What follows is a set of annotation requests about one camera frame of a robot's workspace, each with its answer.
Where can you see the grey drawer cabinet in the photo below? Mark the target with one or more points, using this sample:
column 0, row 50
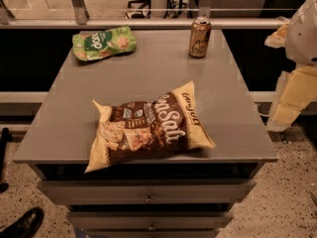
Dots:
column 58, row 143

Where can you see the black office chair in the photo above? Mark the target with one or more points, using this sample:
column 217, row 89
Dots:
column 139, row 9

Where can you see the upper grey drawer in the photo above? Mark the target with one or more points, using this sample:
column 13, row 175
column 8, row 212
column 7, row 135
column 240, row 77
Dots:
column 99, row 192

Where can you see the black shoe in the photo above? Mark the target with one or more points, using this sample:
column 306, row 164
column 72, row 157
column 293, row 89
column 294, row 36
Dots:
column 26, row 226

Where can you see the lower grey drawer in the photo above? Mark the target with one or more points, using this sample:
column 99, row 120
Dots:
column 149, row 220

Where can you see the green rice chip bag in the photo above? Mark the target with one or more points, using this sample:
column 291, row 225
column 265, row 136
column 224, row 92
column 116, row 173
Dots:
column 103, row 44

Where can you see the grey drawer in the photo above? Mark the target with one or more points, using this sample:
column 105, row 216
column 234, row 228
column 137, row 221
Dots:
column 99, row 192
column 149, row 220

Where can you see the black stand base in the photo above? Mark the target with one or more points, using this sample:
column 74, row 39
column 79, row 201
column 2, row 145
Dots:
column 5, row 137

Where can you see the gold soda can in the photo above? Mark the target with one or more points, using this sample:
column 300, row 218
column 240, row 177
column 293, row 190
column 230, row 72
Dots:
column 199, row 37

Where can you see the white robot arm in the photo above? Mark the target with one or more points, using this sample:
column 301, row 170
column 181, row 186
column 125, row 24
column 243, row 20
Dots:
column 301, row 39

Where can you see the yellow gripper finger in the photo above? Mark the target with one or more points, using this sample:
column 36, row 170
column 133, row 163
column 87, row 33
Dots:
column 278, row 38
column 294, row 92

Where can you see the brown chip bag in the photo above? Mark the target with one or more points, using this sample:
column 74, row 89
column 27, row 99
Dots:
column 141, row 130

